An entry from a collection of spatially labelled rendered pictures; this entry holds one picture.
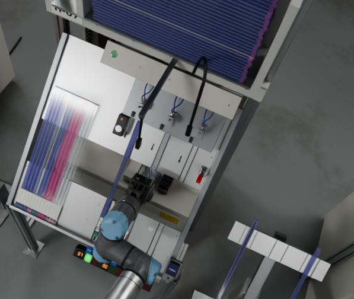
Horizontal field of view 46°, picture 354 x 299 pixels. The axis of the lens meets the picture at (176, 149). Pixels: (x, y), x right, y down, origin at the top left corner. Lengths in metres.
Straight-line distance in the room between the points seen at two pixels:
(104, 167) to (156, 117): 0.57
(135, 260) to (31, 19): 2.49
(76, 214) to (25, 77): 1.59
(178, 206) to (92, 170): 0.42
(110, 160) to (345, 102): 2.06
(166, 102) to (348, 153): 1.96
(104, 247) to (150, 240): 0.34
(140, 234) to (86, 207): 0.23
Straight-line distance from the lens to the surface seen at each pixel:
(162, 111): 1.43
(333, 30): 3.95
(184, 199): 1.89
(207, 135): 1.42
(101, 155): 1.96
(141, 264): 1.29
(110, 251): 1.31
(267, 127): 3.01
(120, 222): 1.23
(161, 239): 1.61
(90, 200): 1.64
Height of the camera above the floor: 2.33
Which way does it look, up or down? 58 degrees down
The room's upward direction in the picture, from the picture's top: 16 degrees clockwise
